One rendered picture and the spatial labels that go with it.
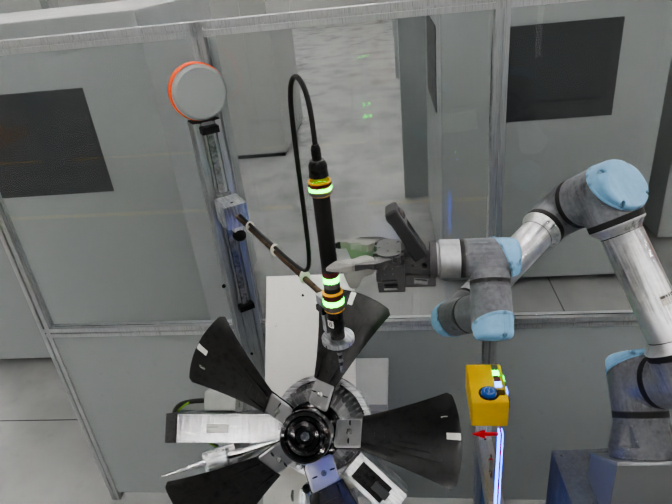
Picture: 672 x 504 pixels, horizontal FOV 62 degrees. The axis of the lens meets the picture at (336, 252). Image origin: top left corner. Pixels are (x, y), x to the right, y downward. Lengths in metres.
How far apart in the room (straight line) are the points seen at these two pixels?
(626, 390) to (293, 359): 0.84
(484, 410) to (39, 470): 2.45
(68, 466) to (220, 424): 1.88
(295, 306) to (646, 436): 0.92
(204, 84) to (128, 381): 1.34
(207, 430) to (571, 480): 0.92
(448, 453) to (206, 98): 1.11
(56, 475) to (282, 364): 1.94
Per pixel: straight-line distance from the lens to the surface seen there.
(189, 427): 1.59
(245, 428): 1.54
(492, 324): 1.04
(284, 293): 1.64
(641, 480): 1.43
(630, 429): 1.42
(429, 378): 2.20
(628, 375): 1.41
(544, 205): 1.35
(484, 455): 1.77
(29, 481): 3.40
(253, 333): 1.97
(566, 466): 1.60
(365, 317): 1.33
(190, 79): 1.62
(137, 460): 2.82
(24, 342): 4.15
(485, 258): 1.06
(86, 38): 1.89
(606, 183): 1.24
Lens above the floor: 2.18
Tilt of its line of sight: 28 degrees down
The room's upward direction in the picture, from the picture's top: 6 degrees counter-clockwise
